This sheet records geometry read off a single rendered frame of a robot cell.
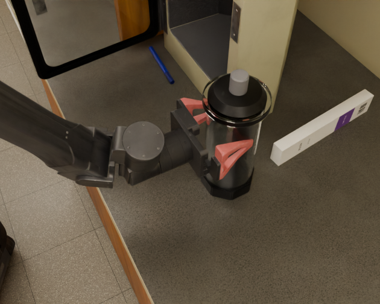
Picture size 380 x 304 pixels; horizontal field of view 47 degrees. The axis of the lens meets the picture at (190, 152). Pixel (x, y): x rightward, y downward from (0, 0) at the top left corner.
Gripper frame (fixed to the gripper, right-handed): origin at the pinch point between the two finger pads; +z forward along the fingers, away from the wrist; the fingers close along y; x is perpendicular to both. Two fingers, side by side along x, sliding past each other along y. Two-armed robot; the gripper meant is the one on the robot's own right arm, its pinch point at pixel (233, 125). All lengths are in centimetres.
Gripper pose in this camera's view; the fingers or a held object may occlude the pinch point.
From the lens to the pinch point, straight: 73.2
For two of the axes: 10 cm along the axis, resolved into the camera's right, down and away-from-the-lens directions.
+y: -4.7, -6.9, 5.4
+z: 8.8, -3.6, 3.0
